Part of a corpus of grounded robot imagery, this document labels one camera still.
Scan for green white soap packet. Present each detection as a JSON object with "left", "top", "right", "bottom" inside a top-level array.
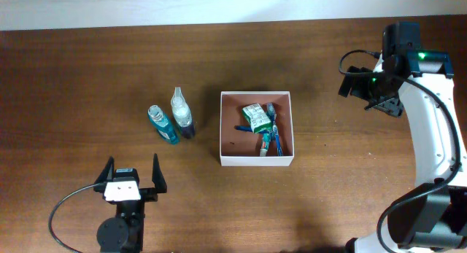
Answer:
[{"left": 242, "top": 103, "right": 272, "bottom": 133}]

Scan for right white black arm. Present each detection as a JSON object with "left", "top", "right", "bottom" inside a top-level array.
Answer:
[{"left": 339, "top": 22, "right": 466, "bottom": 252}]

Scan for left black cable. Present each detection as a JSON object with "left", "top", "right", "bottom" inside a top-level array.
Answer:
[{"left": 47, "top": 182, "right": 106, "bottom": 253}]

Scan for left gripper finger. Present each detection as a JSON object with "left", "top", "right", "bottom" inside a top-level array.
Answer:
[
  {"left": 152, "top": 153, "right": 167, "bottom": 193},
  {"left": 94, "top": 156, "right": 115, "bottom": 184}
]

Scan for blue white toothbrush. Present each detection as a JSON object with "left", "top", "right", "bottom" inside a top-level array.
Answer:
[{"left": 266, "top": 102, "right": 283, "bottom": 157}]

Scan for right black cable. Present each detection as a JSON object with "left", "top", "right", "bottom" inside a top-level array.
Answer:
[{"left": 338, "top": 49, "right": 463, "bottom": 253}]

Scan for teal mouthwash bottle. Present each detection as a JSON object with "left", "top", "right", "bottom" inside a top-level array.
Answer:
[{"left": 147, "top": 105, "right": 180, "bottom": 144}]

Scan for black cable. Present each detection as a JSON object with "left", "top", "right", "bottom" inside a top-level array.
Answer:
[
  {"left": 338, "top": 49, "right": 463, "bottom": 253},
  {"left": 47, "top": 182, "right": 106, "bottom": 253}
]

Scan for blue disposable razor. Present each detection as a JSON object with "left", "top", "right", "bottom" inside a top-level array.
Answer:
[{"left": 234, "top": 125, "right": 252, "bottom": 132}]

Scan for clear foam soap bottle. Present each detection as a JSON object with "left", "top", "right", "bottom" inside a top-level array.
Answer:
[{"left": 171, "top": 87, "right": 196, "bottom": 139}]

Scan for teal toothpaste tube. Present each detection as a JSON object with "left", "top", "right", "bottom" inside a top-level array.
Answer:
[{"left": 259, "top": 133, "right": 271, "bottom": 157}]

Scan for white cardboard box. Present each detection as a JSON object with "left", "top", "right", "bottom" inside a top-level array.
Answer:
[{"left": 219, "top": 91, "right": 295, "bottom": 167}]

